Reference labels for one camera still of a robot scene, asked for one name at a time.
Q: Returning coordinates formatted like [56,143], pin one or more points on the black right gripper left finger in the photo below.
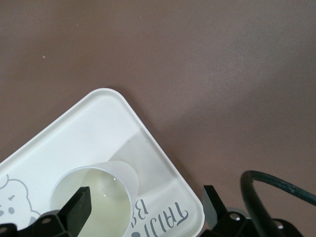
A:
[74,214]

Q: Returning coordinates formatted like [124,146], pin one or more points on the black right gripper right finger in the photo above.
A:
[212,209]

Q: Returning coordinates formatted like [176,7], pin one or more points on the white IKEA cup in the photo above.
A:
[108,192]

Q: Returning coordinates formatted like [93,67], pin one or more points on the white bear print tray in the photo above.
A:
[86,128]

